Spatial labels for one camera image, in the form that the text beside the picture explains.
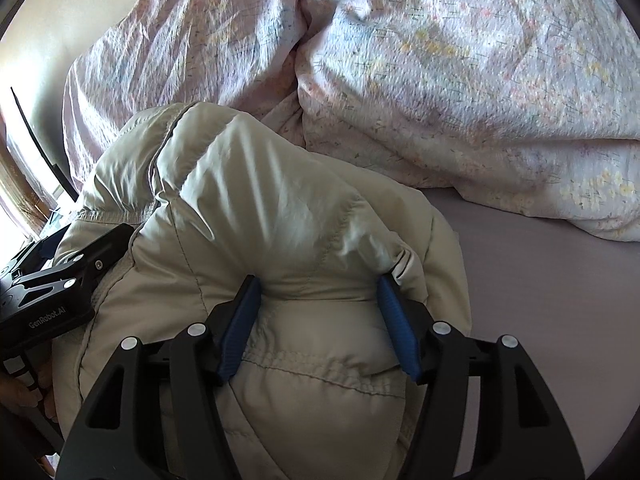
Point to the black thin panel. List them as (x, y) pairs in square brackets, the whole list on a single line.
[(45, 145)]

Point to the beige puffer jacket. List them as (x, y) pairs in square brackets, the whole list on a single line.
[(280, 210)]

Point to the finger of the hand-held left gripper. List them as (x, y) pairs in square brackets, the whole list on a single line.
[(102, 250)]

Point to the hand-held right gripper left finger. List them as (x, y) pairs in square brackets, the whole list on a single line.
[(241, 327)]

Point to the purple bed sheet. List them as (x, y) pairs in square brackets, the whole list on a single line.
[(525, 320)]

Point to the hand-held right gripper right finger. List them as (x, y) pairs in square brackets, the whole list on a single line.
[(400, 330)]

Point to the floral pink duvet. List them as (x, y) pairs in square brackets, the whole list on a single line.
[(425, 85)]

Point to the person's left hand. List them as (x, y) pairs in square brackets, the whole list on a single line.
[(22, 392)]

